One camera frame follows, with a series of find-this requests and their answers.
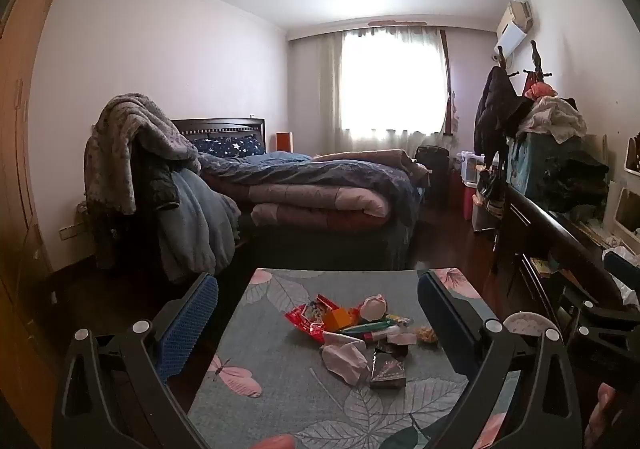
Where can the white wall organizer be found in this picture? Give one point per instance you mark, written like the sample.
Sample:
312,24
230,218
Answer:
629,211

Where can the white plastic bag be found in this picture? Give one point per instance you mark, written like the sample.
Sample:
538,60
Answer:
622,269

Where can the dark foil packet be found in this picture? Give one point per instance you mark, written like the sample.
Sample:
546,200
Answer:
387,374

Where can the dark wooden dresser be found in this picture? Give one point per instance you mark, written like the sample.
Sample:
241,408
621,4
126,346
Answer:
555,249

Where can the white air conditioner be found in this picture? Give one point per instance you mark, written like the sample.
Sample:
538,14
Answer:
512,31

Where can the grey floral tablecloth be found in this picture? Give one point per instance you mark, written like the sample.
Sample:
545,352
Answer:
280,404

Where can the yellow snack piece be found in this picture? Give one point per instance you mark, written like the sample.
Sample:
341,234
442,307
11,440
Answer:
426,335

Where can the person's right hand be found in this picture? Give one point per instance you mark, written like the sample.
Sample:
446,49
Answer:
600,414

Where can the sheer white curtain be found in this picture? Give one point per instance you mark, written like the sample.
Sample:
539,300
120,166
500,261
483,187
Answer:
390,79

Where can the dark hanging coat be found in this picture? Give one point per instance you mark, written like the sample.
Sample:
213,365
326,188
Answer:
495,109

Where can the dark padded jacket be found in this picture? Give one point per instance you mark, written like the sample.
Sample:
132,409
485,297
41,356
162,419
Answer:
157,179

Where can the pink folded quilt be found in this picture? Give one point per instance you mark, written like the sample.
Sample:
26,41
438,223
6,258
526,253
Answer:
320,204

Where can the brown wooden wardrobe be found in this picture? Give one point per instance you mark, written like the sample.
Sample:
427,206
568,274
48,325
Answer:
15,179

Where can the blue denim clothing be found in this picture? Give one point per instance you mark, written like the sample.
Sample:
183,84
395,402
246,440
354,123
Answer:
320,174

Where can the small white box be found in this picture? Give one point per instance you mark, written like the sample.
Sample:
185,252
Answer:
402,337

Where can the dark wooden bed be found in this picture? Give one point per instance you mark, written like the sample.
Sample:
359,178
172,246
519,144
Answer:
330,244

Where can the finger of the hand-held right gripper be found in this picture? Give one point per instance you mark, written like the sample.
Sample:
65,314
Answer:
607,310
610,341

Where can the white storage box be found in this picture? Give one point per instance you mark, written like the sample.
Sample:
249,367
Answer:
474,169

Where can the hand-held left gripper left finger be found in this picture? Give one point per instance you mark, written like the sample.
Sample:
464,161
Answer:
187,324

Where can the dark wrapper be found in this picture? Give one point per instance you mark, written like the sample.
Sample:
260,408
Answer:
391,349

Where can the blue star-print pillow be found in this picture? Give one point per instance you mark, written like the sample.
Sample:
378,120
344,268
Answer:
230,145

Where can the white lip balm tube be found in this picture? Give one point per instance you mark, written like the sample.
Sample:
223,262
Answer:
377,336

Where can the brown blanket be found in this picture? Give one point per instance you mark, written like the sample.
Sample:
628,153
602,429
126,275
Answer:
370,158

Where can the dark folded clothing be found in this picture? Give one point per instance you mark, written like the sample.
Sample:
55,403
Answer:
575,179

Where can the wooden coat rack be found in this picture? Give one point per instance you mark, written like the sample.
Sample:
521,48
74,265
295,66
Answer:
536,59

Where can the light blue robe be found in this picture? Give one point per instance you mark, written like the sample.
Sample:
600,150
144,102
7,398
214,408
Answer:
200,229

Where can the colourful candy wrapper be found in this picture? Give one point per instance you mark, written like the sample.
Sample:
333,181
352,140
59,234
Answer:
398,319

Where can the pink cloth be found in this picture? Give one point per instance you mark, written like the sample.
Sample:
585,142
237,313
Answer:
542,90

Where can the white clothes pile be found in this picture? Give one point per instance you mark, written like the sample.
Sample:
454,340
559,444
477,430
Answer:
552,116

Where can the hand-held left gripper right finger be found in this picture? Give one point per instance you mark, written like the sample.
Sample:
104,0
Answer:
440,324

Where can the white pink-flowered waste bin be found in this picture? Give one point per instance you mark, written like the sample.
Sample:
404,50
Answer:
525,324

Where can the red snack wrapper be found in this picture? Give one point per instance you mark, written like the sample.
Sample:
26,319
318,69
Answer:
305,316

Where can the white tissue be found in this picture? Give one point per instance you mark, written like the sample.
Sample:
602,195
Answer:
342,359

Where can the white wall outlet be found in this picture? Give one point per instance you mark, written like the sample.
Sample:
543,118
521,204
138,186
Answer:
69,232

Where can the orange wooden nightstand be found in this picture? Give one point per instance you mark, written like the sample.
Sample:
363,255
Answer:
284,141

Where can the red plastic bin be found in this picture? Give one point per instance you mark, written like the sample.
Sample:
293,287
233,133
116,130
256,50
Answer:
470,204

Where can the grey fleece blanket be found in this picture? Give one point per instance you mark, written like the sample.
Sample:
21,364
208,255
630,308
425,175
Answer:
125,139

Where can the teal fabric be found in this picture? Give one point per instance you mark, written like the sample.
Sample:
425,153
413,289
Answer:
525,159

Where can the green tube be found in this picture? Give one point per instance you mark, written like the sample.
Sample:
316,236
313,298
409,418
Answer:
370,327

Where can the small orange box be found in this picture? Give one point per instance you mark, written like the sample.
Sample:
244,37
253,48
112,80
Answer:
337,319

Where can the black suitcase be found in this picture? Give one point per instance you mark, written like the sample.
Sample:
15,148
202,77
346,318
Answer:
432,176

